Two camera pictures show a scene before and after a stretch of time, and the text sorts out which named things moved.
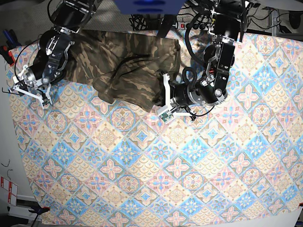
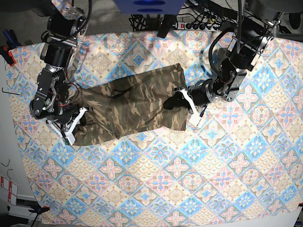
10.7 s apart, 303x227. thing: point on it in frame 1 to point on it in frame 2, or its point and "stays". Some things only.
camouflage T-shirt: [127, 67] to [132, 103]
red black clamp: [5, 51] stays
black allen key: [4, 91] stays
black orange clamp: [39, 209] stays
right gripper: [179, 98] to [197, 95]
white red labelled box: [13, 188] stays
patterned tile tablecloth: [94, 165] stays
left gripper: [26, 82] to [65, 130]
